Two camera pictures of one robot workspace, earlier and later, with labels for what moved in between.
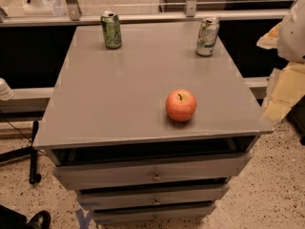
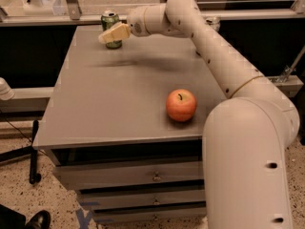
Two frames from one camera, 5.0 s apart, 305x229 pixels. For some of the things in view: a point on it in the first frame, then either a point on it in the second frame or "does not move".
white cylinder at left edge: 6,92 does not move
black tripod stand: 26,153 does not move
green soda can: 111,30 does not move
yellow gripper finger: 289,86 → 137,27
